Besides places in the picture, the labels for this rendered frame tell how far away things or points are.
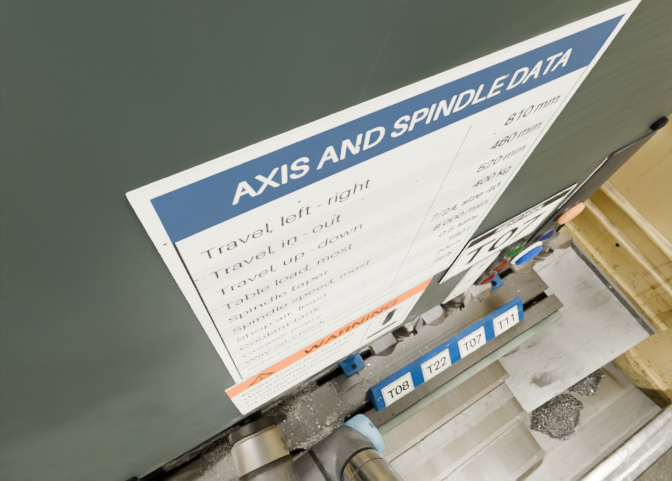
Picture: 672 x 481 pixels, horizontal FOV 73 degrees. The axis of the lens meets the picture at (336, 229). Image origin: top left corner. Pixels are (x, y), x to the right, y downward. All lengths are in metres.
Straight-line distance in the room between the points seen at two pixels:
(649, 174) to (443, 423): 0.79
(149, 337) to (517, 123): 0.15
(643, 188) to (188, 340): 1.21
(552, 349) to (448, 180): 1.30
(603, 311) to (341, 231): 1.36
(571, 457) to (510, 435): 0.19
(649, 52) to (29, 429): 0.28
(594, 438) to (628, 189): 0.70
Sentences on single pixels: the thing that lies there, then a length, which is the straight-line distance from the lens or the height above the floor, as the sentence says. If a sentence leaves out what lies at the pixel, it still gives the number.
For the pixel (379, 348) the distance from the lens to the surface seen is 0.81.
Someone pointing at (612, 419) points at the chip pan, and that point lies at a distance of 1.61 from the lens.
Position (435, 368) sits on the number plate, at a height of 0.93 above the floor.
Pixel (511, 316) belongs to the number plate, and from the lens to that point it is 1.23.
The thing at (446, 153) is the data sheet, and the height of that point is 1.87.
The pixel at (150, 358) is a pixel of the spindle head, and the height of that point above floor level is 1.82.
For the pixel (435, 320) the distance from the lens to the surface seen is 0.85.
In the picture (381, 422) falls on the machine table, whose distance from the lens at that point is 1.11.
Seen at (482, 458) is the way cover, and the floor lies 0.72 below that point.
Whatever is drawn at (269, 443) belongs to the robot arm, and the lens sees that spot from 0.69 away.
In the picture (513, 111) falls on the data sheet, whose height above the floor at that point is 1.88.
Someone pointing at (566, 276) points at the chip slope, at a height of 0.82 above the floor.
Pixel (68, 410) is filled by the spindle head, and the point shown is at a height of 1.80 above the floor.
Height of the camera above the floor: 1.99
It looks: 60 degrees down
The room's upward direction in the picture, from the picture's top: 9 degrees clockwise
